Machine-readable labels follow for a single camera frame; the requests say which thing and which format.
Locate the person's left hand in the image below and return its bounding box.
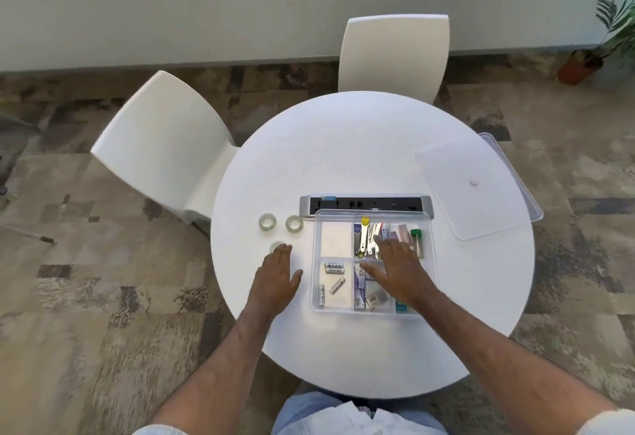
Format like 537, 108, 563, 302
246, 243, 304, 319

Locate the silver nail clipper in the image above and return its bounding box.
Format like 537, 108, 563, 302
356, 224, 382, 258

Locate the metal leg with black foot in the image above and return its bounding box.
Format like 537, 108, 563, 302
0, 224, 58, 245

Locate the person's right forearm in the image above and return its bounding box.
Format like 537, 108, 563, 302
412, 288, 621, 435

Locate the clear plastic tray lid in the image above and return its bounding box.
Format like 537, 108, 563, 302
415, 132, 544, 242

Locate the clear plastic organizer tray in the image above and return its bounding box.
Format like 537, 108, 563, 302
311, 209, 440, 316

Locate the person's left forearm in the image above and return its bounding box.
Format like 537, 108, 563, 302
148, 301, 279, 435

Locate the white plastic chair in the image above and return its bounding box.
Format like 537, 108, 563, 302
90, 70, 242, 226
338, 14, 450, 105

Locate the purple white packet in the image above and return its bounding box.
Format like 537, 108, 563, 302
354, 267, 368, 309

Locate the grey power socket strip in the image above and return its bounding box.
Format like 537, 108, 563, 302
299, 195, 435, 220

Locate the person's right hand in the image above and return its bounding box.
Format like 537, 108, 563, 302
360, 236, 440, 309

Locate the light blue shirt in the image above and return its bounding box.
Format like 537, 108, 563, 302
133, 390, 635, 435

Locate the potted green plant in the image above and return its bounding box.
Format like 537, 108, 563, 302
557, 0, 635, 86

